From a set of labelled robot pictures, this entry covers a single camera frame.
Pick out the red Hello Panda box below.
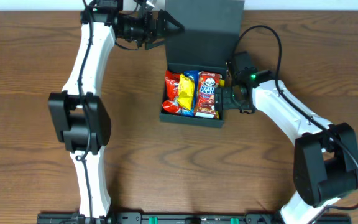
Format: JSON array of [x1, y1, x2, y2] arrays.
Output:
[[193, 71, 222, 119]]

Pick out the yellow seed snack bag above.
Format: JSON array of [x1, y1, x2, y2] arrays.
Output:
[[214, 79, 225, 119]]

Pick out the dark green box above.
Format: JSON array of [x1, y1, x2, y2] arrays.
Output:
[[159, 0, 246, 129]]

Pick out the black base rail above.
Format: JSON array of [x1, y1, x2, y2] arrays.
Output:
[[36, 212, 352, 224]]

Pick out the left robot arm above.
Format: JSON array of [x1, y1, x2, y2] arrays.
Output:
[[37, 0, 185, 223]]

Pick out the blue Oreo cookie pack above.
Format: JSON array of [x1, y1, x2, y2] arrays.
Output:
[[181, 70, 200, 117]]

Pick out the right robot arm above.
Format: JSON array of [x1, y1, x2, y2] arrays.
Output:
[[214, 70, 358, 223]]

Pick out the red snack bag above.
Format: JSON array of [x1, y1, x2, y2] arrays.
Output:
[[162, 70, 182, 115]]

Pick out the small yellow snack packet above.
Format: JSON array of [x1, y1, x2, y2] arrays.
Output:
[[177, 74, 195, 110]]

